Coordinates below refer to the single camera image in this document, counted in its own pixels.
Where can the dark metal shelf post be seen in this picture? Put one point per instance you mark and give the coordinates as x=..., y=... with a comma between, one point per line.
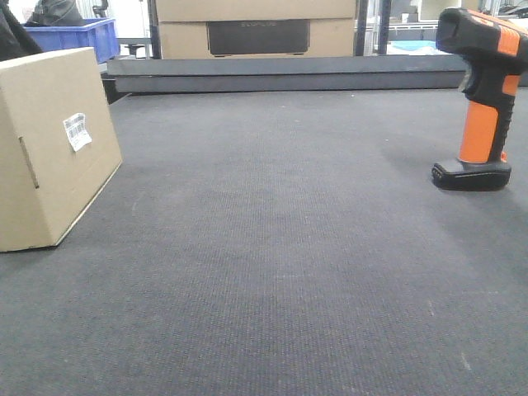
x=372, y=27

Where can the brown cardboard package box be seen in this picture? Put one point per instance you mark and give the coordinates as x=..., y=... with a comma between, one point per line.
x=46, y=187

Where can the white barcode label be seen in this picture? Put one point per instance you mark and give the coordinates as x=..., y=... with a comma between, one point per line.
x=76, y=131

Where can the person in black jacket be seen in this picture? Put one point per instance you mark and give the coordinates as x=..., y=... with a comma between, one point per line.
x=15, y=40

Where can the large cardboard box with print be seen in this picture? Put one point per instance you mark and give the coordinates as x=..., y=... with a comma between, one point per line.
x=257, y=39

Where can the dark grey fabric table mat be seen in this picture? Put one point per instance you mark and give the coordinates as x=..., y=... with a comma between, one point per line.
x=280, y=243

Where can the upper stacked cardboard box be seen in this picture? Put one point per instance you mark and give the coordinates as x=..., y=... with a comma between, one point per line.
x=239, y=10

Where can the orange black barcode scanner gun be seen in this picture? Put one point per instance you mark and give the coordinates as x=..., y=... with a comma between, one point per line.
x=495, y=51

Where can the grey raised table edge rail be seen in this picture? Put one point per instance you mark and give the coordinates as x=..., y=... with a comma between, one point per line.
x=389, y=72

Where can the blue plastic crate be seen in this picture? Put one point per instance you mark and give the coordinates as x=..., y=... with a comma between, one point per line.
x=98, y=33

